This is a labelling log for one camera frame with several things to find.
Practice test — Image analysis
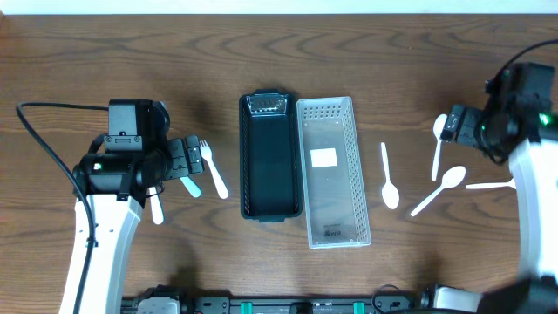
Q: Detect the white plastic fork right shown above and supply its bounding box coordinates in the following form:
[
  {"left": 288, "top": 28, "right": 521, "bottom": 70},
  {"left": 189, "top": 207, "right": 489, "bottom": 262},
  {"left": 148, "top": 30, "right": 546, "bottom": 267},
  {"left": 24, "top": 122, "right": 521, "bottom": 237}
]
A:
[{"left": 200, "top": 140, "right": 229, "bottom": 199}]

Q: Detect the black plastic basket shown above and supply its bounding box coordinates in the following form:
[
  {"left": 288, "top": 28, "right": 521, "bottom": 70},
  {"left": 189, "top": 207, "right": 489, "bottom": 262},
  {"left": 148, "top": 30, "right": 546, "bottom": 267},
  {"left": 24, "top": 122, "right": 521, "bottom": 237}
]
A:
[{"left": 239, "top": 89, "right": 303, "bottom": 222}]

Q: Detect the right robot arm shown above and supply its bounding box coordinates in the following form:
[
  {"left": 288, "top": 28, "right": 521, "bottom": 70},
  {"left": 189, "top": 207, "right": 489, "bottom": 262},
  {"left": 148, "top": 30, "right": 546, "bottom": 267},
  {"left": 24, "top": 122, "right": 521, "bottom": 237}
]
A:
[{"left": 419, "top": 63, "right": 557, "bottom": 313}]

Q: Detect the white spoon horizontal far right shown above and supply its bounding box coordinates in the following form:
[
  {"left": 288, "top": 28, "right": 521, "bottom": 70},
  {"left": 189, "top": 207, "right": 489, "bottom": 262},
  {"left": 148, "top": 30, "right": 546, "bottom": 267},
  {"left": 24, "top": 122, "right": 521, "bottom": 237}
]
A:
[{"left": 466, "top": 179, "right": 516, "bottom": 189}]

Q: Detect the white spoon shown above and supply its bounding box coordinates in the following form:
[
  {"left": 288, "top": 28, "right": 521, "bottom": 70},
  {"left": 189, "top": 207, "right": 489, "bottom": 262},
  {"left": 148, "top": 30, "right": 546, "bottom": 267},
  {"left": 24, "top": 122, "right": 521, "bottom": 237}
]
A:
[
  {"left": 431, "top": 114, "right": 447, "bottom": 181},
  {"left": 380, "top": 142, "right": 400, "bottom": 209}
]

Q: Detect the white spoon diagonal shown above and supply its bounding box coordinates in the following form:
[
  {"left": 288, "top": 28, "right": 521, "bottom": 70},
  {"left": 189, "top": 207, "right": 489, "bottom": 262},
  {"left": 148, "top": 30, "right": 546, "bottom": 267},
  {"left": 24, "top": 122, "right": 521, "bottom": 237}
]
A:
[{"left": 410, "top": 166, "right": 466, "bottom": 217}]

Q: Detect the mint green plastic fork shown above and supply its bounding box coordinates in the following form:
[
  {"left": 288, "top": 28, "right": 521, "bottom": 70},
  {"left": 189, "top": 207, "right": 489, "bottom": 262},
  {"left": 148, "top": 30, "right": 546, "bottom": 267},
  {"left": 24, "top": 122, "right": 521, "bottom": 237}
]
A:
[{"left": 180, "top": 176, "right": 201, "bottom": 198}]

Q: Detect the clear plastic basket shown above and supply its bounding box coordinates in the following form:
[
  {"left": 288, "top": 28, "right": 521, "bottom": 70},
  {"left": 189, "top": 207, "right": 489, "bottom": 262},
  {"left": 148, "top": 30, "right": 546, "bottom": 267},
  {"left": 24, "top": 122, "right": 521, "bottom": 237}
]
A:
[{"left": 296, "top": 96, "right": 371, "bottom": 249}]

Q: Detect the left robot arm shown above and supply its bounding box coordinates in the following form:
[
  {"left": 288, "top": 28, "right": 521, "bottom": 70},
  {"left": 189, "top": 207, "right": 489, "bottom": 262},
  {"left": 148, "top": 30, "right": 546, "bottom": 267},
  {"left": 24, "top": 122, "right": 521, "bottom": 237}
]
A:
[{"left": 60, "top": 99, "right": 204, "bottom": 313}]

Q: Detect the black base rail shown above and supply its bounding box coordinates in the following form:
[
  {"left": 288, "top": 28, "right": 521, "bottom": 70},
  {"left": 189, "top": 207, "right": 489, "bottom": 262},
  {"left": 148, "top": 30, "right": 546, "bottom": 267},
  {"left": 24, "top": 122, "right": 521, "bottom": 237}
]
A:
[{"left": 120, "top": 285, "right": 432, "bottom": 314}]

